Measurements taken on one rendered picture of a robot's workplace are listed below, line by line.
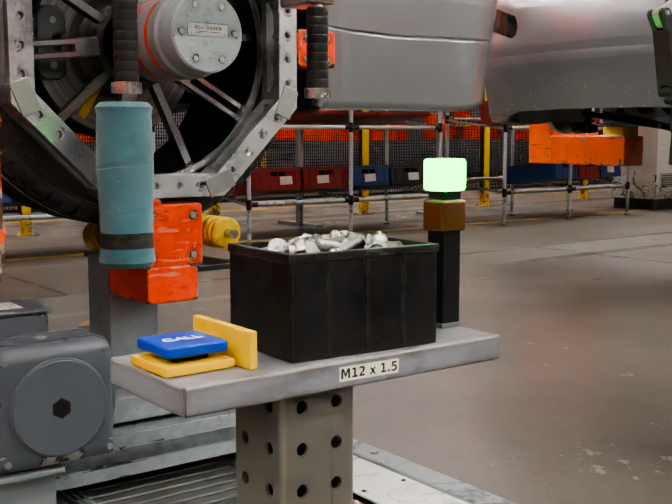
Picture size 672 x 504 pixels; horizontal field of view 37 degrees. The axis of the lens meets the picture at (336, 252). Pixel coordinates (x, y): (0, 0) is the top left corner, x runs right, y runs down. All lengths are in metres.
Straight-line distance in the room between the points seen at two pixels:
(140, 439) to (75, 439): 0.40
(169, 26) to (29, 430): 0.65
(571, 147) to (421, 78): 3.60
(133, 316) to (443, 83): 0.86
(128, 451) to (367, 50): 0.94
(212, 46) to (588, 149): 4.22
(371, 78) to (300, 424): 1.16
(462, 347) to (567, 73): 2.99
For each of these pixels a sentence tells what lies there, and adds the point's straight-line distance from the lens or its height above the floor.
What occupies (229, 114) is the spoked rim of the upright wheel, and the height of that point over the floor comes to 0.73.
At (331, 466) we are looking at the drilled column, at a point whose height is 0.32.
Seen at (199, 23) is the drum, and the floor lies 0.86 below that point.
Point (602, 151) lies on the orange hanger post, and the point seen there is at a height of 0.59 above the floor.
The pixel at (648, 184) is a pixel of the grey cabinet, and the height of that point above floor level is 0.23.
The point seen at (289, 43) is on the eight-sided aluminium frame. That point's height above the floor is 0.86.
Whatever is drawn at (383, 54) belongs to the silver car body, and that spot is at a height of 0.86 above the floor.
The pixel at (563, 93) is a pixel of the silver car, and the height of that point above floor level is 0.85.
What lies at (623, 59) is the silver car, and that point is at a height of 0.96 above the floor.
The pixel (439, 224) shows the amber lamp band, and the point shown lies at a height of 0.58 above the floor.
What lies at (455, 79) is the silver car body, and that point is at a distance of 2.28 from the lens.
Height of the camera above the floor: 0.69
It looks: 7 degrees down
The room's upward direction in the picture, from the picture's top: straight up
